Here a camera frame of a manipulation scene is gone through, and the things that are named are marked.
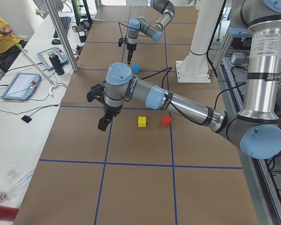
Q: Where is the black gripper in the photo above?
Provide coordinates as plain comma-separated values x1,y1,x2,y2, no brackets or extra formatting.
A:
126,43,137,65
97,103,122,131

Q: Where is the blue wooden block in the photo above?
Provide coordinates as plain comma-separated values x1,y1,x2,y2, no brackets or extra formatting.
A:
133,64,140,74

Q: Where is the red wooden block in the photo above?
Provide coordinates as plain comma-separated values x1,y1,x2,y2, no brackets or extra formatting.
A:
161,115,172,127

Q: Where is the yellow wooden block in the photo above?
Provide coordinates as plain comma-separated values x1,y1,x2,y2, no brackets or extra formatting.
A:
138,116,147,128

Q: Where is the reacher grabber stick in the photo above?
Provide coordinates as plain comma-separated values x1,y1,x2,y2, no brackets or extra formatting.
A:
15,44,67,97

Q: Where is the black keyboard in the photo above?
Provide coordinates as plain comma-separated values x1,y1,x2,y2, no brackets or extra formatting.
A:
59,16,71,37

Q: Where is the black water bottle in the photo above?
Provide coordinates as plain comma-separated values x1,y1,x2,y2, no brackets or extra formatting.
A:
48,51,65,75

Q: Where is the black computer mouse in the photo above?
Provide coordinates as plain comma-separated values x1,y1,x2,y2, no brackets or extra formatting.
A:
51,39,61,45

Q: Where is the small black square pad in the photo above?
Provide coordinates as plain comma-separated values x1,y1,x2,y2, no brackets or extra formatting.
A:
21,115,32,123

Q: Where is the far teach pendant tablet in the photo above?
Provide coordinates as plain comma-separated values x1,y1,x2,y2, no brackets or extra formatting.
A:
37,46,68,70

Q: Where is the teach pendant tablet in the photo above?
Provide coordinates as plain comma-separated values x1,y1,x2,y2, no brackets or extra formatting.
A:
1,73,41,101
37,46,68,70

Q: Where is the near teach pendant tablet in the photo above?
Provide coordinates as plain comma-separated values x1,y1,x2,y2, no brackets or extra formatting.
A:
1,73,41,101

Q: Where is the clear plastic bag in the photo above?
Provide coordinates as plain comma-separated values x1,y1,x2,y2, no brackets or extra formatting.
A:
2,165,22,187

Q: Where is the person in yellow shirt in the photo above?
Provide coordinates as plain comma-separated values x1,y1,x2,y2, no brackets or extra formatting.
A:
0,17,27,72

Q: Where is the red cylinder object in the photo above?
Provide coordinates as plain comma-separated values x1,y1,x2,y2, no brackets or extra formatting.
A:
0,205,19,222

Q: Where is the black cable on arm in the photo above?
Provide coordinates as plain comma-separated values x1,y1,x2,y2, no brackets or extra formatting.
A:
139,67,223,125

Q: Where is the aluminium frame post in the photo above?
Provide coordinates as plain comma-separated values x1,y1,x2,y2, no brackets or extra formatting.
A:
44,0,78,72

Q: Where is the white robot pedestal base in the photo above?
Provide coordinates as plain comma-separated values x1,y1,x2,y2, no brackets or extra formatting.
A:
176,0,226,83

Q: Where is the aluminium side frame rail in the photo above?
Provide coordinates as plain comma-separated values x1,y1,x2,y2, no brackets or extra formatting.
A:
217,57,281,225

